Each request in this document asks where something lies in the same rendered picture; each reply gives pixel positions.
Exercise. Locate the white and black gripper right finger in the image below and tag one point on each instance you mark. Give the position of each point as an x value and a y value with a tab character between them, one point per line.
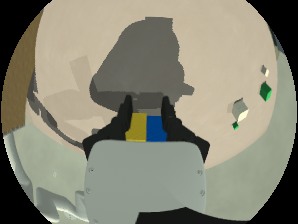
178	132

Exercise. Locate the green cube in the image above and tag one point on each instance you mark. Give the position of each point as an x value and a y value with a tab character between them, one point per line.
265	92

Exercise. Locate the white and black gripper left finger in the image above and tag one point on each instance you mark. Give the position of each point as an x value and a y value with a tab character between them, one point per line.
115	130

